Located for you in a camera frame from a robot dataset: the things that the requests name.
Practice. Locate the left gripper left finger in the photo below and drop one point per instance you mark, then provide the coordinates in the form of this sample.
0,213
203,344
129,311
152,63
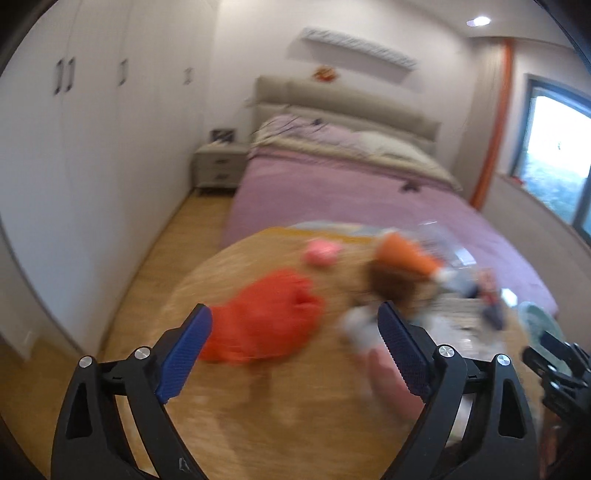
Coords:
90,441

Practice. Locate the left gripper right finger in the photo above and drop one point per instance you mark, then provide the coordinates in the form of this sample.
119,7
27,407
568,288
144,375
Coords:
476,422

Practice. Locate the light blue plastic basket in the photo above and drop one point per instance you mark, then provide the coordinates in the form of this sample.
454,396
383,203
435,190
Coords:
536,321

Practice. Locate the clear plastic bottle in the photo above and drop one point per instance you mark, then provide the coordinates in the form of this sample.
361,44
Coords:
444,246

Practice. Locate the orange paper cup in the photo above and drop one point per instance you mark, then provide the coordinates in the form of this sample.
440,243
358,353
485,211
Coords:
400,253

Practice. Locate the pink packaged item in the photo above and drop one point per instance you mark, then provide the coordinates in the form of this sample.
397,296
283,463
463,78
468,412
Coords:
322,253

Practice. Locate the round bear pattern rug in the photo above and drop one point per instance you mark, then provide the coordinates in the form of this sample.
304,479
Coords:
306,417

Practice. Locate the dark object on bed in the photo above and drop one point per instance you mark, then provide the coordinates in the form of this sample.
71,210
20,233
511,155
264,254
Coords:
411,187

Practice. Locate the grey bedside table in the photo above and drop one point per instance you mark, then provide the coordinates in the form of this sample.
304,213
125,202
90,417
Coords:
219,166

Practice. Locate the purple bed cover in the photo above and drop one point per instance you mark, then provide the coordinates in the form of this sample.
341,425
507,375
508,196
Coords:
283,188

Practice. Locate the orange beige left curtain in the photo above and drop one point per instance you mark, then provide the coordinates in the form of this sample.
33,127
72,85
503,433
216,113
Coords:
486,123

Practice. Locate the cream pillow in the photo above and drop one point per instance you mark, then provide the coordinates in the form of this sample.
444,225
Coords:
380,144

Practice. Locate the white wardrobe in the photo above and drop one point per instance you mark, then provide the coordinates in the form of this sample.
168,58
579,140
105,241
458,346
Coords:
101,109

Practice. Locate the beige padded headboard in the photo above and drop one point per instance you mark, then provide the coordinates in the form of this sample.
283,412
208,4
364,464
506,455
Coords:
343,106

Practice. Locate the beige folded blanket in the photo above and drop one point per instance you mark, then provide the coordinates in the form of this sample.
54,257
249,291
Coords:
436,174

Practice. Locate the pink pillow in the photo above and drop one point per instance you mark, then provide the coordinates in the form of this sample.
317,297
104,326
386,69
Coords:
291,126

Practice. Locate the ceiling spot light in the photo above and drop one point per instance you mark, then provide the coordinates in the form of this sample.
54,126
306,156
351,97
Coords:
479,21

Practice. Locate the orange plush toy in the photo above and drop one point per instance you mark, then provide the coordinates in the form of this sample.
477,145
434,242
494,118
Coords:
325,73

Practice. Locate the window with dark frame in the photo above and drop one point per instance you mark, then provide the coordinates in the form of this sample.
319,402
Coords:
553,156

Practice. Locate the picture frame on nightstand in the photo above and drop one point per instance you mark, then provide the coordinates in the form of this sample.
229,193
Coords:
223,135

